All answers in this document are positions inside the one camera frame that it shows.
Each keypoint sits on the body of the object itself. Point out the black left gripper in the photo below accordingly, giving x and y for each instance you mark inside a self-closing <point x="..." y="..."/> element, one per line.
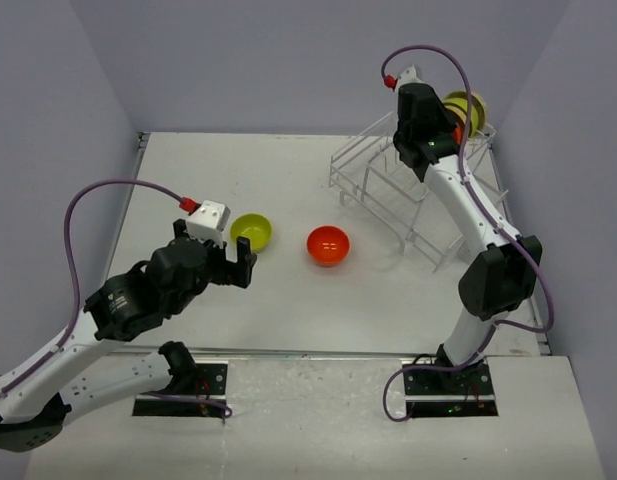
<point x="239" y="272"/>

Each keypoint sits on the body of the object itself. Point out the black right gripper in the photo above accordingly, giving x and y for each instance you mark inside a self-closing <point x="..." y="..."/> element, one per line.
<point x="448" y="122"/>

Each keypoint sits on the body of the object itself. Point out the orange bowl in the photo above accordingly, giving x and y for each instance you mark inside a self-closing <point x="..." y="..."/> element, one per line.
<point x="458" y="134"/>
<point x="328" y="245"/>

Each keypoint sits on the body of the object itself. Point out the lime green bowl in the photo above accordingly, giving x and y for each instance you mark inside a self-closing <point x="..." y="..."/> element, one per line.
<point x="254" y="227"/>

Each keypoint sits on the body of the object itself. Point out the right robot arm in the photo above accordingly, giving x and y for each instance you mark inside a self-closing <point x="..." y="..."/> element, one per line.
<point x="501" y="275"/>

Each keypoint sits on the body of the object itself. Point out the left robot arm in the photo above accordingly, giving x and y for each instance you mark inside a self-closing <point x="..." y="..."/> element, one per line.
<point x="53" y="388"/>

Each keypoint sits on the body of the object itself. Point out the olive green bowl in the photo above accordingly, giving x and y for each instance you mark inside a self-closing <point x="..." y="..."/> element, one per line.
<point x="461" y="117"/>

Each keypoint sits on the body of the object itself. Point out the rear tan bowl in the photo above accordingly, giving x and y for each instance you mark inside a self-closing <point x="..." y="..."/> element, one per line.
<point x="459" y="99"/>

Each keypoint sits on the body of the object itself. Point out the white cutlery holder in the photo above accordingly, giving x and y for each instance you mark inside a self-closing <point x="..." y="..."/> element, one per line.
<point x="464" y="253"/>

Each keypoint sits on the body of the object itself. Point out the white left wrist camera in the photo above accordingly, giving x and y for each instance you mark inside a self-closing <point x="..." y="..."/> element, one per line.
<point x="208" y="222"/>

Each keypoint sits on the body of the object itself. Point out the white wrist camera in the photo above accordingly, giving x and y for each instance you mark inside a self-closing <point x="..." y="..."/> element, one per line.
<point x="411" y="74"/>
<point x="208" y="222"/>

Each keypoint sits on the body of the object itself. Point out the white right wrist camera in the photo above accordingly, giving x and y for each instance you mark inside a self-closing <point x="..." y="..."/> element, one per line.
<point x="411" y="74"/>

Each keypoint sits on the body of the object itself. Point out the white wire dish rack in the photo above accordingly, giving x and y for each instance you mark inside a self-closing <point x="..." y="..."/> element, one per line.
<point x="368" y="173"/>

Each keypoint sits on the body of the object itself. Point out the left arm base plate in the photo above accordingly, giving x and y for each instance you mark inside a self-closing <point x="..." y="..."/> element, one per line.
<point x="201" y="396"/>

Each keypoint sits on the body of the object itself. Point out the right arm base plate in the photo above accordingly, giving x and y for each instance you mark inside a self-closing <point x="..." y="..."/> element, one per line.
<point x="467" y="393"/>

